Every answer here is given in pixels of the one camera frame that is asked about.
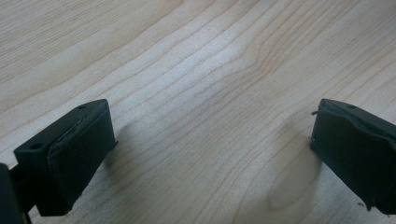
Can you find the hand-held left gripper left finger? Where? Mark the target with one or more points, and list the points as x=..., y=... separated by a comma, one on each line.
x=68, y=158

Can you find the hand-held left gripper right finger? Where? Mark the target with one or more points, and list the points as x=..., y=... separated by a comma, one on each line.
x=351, y=149

